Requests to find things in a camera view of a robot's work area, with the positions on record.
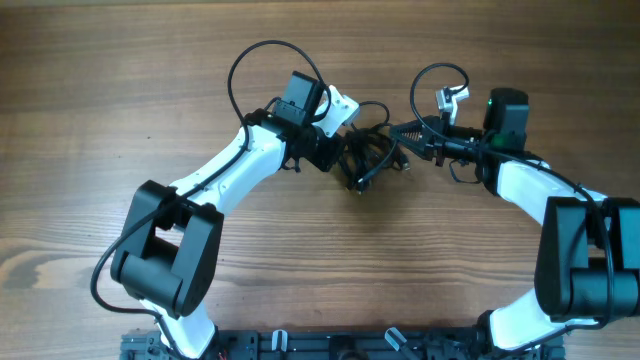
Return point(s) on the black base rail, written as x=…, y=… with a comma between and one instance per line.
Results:
x=439, y=343

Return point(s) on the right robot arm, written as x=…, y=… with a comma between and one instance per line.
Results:
x=587, y=269

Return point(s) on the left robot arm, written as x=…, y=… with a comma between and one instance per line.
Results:
x=172, y=234

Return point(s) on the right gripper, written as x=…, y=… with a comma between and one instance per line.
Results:
x=430, y=146

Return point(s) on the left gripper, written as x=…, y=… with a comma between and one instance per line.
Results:
x=335, y=144

